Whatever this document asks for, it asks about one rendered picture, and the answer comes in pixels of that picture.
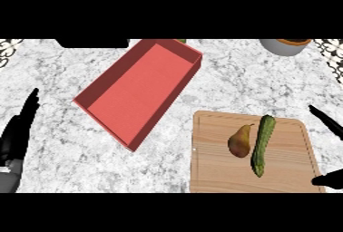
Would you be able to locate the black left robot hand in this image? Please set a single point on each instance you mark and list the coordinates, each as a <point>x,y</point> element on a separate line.
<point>14,133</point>

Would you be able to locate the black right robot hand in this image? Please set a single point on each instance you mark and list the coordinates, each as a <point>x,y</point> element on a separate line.
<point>330,120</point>

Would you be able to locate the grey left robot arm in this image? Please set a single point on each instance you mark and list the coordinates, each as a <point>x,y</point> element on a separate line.
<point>8,178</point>

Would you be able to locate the green squash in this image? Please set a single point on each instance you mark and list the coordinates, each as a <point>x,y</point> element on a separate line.
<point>262,142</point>

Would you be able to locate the wooden cutting board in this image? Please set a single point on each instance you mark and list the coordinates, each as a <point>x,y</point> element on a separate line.
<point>224,172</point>

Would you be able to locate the red cardboard box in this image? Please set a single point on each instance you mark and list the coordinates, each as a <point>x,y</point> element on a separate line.
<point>138,90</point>

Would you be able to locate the brown pear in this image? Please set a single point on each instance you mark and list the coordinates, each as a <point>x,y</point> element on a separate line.
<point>240,143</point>

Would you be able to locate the grey pot with orange rim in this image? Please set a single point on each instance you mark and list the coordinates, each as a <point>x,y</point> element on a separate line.
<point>283,48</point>

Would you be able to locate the black appliance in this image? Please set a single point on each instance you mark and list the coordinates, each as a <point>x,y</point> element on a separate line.
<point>92,43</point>

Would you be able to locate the small green vegetable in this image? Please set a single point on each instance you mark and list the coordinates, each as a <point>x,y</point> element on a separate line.
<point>181,40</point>

